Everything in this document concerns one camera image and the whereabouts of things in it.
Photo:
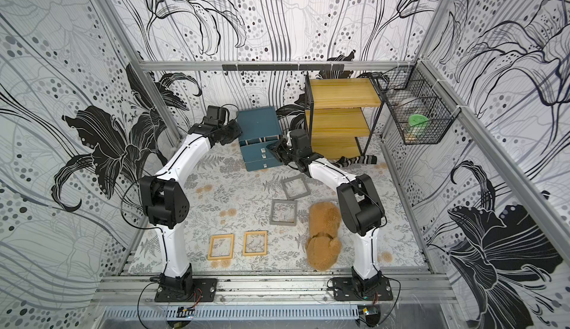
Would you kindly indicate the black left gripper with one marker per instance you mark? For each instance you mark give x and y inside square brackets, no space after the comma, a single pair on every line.
[235,132]

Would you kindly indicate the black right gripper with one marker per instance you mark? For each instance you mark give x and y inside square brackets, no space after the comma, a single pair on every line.
[281,152]

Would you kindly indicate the teal yellow drawer cabinet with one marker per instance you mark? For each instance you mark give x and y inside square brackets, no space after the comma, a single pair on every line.
[260,128]

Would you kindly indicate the grey square brooch box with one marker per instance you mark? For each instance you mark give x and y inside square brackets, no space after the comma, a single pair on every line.
[283,212]
[295,187]

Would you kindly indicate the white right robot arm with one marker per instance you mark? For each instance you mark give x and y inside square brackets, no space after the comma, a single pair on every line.
[360,206]

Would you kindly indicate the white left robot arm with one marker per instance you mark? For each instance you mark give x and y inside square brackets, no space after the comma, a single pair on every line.
[165,203]

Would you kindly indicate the yellow square brooch box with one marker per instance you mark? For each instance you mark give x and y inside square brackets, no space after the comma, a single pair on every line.
[255,243]
[221,247]

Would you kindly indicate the wooden black-framed shelf rack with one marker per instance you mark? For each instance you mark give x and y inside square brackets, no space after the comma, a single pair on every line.
[335,115]

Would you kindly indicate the brown teddy bear plush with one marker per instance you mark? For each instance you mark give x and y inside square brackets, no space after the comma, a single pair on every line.
[323,247]

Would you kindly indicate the green lidded cup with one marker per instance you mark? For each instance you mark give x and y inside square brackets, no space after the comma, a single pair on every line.
[418,124]

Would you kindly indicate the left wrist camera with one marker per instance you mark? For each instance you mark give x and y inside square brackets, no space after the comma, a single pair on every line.
[216,116]

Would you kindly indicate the black wall hook bar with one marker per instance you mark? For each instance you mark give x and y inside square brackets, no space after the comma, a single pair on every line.
[327,67]

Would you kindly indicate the black wire wall basket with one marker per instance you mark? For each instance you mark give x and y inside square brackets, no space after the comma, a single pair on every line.
[406,90]

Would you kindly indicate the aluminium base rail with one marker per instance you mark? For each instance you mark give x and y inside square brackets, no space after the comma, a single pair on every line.
[287,289]

